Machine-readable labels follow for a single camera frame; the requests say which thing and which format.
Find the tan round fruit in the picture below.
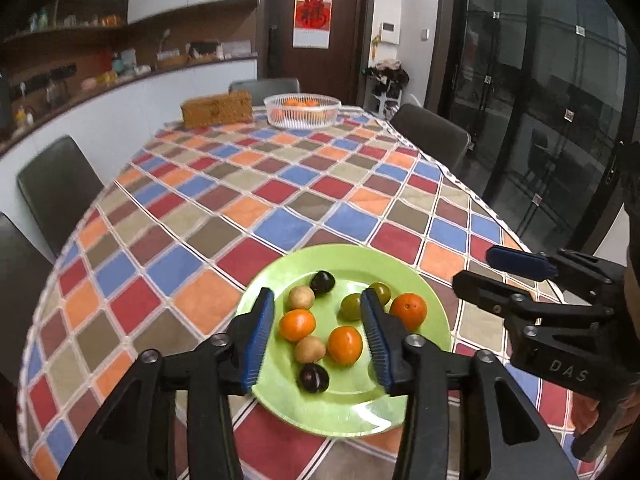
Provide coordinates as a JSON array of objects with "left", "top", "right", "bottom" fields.
[
  {"left": 293, "top": 336, "right": 327, "bottom": 365},
  {"left": 287, "top": 285, "right": 316, "bottom": 312}
]

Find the wicker basket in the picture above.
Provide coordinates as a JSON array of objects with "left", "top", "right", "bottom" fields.
[{"left": 181, "top": 91, "right": 254, "bottom": 129}]

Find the white plastic basket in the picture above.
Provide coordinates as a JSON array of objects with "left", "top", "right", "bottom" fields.
[{"left": 263, "top": 93, "right": 342, "bottom": 129}]

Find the white shoe rack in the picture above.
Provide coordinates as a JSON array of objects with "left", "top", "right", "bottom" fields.
[{"left": 372, "top": 82, "right": 406, "bottom": 118}]

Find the dark wooden door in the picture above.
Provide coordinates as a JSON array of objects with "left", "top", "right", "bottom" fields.
[{"left": 257, "top": 0, "right": 376, "bottom": 111}]

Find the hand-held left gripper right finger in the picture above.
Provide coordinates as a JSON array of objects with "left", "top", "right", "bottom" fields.
[{"left": 360, "top": 288, "right": 576, "bottom": 480}]

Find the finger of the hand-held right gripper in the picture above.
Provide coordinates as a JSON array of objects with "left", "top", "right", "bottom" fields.
[
  {"left": 452, "top": 270, "right": 616, "bottom": 329},
  {"left": 486, "top": 246, "right": 626, "bottom": 292}
]

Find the red wall calendar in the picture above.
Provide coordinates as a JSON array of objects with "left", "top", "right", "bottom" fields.
[{"left": 293, "top": 0, "right": 334, "bottom": 50}]

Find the small orange mandarin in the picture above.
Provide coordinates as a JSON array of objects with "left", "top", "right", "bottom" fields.
[
  {"left": 327, "top": 325, "right": 364, "bottom": 365},
  {"left": 278, "top": 308, "right": 317, "bottom": 343}
]

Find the large orange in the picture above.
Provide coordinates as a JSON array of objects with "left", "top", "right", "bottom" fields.
[{"left": 389, "top": 292, "right": 429, "bottom": 333}]

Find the grey dining chair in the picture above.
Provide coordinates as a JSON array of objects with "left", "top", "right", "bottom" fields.
[
  {"left": 389, "top": 103, "right": 472, "bottom": 173},
  {"left": 0, "top": 212, "right": 55, "bottom": 391},
  {"left": 16, "top": 135, "right": 105, "bottom": 258},
  {"left": 229, "top": 77, "right": 302, "bottom": 107}
]

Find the checkered colourful tablecloth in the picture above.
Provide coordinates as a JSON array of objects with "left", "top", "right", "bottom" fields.
[{"left": 17, "top": 105, "right": 616, "bottom": 480}]

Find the white curved counter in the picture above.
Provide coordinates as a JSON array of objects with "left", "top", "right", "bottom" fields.
[{"left": 0, "top": 55, "right": 258, "bottom": 241}]

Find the pile of bags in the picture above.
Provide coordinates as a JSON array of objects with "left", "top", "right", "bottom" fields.
[{"left": 362, "top": 60, "right": 410, "bottom": 86}]

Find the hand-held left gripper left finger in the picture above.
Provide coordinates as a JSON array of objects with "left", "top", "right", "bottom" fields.
[{"left": 57, "top": 287, "right": 277, "bottom": 480}]

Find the glass sliding door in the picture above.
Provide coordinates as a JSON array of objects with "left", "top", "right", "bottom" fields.
[{"left": 440, "top": 0, "right": 631, "bottom": 256}]

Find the dark plum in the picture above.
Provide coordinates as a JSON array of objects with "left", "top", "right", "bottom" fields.
[
  {"left": 298, "top": 363, "right": 331, "bottom": 394},
  {"left": 309, "top": 270, "right": 336, "bottom": 297}
]

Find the green plate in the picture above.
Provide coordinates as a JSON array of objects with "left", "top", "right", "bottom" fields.
[{"left": 235, "top": 243, "right": 452, "bottom": 437}]

